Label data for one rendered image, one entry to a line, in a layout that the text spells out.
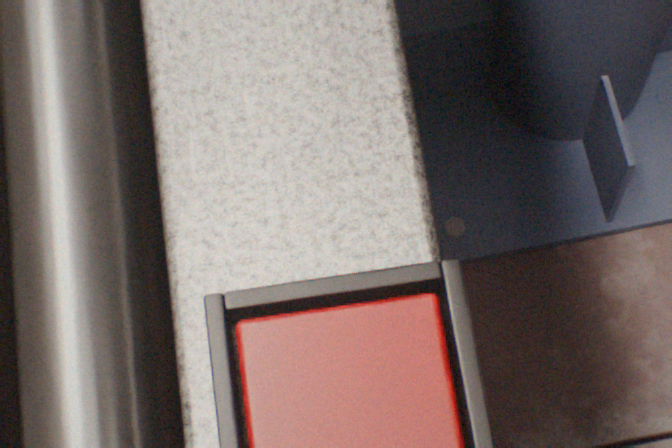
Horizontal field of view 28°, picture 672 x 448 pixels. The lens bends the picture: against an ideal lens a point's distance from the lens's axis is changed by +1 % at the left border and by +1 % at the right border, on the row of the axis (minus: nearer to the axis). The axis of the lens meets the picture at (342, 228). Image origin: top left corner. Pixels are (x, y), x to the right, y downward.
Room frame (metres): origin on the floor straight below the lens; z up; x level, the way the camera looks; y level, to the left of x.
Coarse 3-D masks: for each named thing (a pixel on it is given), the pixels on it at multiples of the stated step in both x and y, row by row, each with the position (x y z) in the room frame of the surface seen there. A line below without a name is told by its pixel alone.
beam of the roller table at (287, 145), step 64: (192, 0) 0.24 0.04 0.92; (256, 0) 0.24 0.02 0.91; (320, 0) 0.24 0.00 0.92; (384, 0) 0.23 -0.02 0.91; (192, 64) 0.22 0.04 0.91; (256, 64) 0.21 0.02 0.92; (320, 64) 0.21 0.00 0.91; (384, 64) 0.21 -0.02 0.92; (192, 128) 0.19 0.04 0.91; (256, 128) 0.19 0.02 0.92; (320, 128) 0.19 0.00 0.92; (384, 128) 0.19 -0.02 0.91; (192, 192) 0.17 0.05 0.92; (256, 192) 0.17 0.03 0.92; (320, 192) 0.17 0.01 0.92; (384, 192) 0.17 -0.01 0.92; (192, 256) 0.15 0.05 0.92; (256, 256) 0.15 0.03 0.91; (320, 256) 0.15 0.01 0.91; (384, 256) 0.14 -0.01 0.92; (192, 320) 0.13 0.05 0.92; (192, 384) 0.11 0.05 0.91
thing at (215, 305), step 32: (256, 288) 0.13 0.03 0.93; (288, 288) 0.13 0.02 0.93; (320, 288) 0.13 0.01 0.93; (352, 288) 0.13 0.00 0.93; (384, 288) 0.13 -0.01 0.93; (416, 288) 0.13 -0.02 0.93; (448, 288) 0.13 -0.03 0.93; (224, 320) 0.12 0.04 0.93; (448, 320) 0.12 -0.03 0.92; (224, 352) 0.11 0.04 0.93; (224, 384) 0.10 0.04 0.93; (480, 384) 0.10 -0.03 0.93; (224, 416) 0.09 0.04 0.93; (480, 416) 0.09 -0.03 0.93
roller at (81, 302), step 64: (0, 0) 0.25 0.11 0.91; (64, 0) 0.24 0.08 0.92; (0, 64) 0.23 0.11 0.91; (64, 64) 0.22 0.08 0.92; (64, 128) 0.19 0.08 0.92; (128, 128) 0.20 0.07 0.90; (64, 192) 0.17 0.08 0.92; (128, 192) 0.18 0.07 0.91; (64, 256) 0.15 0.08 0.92; (128, 256) 0.15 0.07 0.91; (64, 320) 0.13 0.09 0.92; (128, 320) 0.13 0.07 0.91; (64, 384) 0.11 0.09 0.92; (128, 384) 0.11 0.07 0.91
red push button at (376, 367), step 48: (240, 336) 0.12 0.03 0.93; (288, 336) 0.12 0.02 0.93; (336, 336) 0.12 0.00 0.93; (384, 336) 0.11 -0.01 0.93; (432, 336) 0.11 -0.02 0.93; (288, 384) 0.10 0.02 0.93; (336, 384) 0.10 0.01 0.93; (384, 384) 0.10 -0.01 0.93; (432, 384) 0.10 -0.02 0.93; (288, 432) 0.09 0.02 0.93; (336, 432) 0.09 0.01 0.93; (384, 432) 0.09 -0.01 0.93; (432, 432) 0.09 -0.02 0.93
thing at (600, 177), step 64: (448, 0) 0.77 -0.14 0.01; (512, 0) 0.64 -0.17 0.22; (576, 0) 0.59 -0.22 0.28; (640, 0) 0.59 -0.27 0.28; (448, 64) 0.65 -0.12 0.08; (512, 64) 0.62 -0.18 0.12; (576, 64) 0.59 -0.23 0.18; (640, 64) 0.60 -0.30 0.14; (448, 128) 0.61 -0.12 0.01; (512, 128) 0.61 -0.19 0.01; (576, 128) 0.59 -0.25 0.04; (640, 128) 0.59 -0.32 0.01; (448, 192) 0.54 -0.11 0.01; (512, 192) 0.53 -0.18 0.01; (576, 192) 0.53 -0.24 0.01; (640, 192) 0.52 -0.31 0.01; (448, 256) 0.47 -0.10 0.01
